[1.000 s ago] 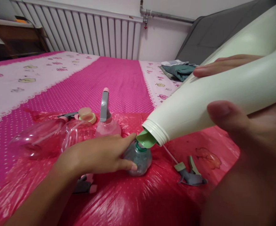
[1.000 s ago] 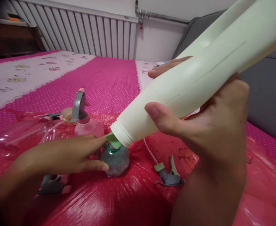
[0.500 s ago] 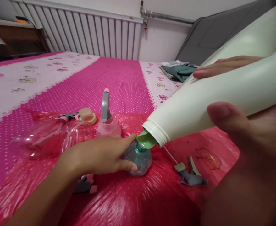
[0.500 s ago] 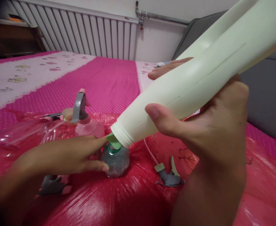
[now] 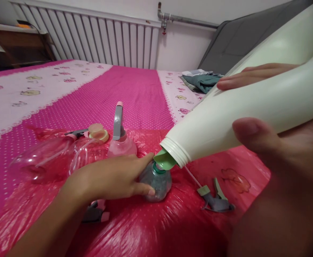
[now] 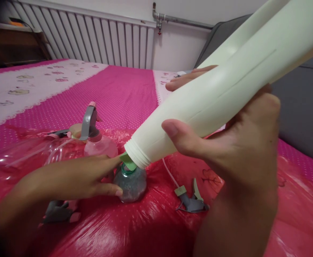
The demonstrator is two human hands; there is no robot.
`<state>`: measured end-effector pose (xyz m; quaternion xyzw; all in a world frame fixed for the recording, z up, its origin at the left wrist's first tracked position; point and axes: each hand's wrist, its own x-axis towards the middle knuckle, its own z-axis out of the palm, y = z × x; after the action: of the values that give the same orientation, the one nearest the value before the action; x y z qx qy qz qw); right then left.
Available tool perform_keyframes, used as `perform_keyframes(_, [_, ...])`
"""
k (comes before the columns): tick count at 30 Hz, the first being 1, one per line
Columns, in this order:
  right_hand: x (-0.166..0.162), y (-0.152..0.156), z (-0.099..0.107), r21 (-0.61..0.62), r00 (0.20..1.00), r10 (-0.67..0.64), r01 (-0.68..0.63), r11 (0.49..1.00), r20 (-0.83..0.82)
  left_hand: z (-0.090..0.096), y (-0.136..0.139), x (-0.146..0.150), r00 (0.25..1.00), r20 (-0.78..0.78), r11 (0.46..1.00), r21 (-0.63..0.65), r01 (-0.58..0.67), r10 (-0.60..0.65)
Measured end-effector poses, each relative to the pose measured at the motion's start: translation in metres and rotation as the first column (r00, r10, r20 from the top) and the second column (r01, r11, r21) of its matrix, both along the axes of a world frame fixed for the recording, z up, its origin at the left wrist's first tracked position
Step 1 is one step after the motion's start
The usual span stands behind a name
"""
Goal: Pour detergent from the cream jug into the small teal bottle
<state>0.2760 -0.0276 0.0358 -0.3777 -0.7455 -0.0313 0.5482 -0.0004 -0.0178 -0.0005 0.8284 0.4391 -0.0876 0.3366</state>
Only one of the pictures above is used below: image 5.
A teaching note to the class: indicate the person's right hand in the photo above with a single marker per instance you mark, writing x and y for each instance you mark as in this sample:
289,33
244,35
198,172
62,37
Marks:
293,150

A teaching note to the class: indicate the person's left hand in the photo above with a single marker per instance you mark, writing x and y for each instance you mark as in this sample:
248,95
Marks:
105,176

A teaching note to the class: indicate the person's left thumb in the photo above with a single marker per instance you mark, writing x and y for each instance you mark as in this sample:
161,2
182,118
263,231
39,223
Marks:
139,188

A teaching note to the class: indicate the person's right thumb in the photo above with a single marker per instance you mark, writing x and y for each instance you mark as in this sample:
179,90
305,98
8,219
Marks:
248,132

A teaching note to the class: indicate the person's right fingers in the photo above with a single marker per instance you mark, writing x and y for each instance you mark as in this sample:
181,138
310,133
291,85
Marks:
252,75

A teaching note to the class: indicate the person's left index finger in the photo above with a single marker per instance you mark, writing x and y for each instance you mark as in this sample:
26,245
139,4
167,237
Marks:
137,160

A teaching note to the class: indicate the small green-tinted clear bottle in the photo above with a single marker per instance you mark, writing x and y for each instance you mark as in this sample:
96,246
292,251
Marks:
157,187

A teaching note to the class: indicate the large white plastic jug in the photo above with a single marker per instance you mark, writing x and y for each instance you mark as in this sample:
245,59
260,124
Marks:
252,101

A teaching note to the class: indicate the pink spray bottle grey trigger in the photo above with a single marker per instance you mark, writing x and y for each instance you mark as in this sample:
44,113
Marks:
121,147

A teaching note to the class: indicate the red plastic sheet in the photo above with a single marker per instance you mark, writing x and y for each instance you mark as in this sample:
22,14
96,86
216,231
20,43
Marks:
151,230

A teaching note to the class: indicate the pink and yellow cap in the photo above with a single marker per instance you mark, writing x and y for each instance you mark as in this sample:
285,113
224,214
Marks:
99,132

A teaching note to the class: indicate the clear pink empty bottle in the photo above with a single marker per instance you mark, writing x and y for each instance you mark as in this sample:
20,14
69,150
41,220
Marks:
88,155

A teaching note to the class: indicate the grey pink trigger spray head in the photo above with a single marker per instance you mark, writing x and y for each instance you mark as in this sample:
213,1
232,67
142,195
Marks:
95,212

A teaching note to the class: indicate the pile of folded clothes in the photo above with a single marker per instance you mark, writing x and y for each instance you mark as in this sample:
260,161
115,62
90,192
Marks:
200,80

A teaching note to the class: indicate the grey green trigger spray head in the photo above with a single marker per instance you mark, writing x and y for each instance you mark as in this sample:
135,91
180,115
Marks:
216,203

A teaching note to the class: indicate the pink dotted bed sheet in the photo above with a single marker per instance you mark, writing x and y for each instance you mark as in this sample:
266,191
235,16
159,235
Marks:
97,91

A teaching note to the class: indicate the grey metal pipe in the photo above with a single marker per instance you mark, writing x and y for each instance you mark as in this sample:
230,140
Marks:
188,21

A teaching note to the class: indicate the clear pink bottle with sprayer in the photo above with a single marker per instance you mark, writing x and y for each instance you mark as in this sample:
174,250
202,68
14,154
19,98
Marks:
36,163

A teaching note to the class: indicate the white radiator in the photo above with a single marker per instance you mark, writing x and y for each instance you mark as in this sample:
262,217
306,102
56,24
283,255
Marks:
92,34

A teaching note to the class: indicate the dark wooden desk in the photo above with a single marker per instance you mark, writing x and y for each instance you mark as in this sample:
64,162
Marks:
17,45

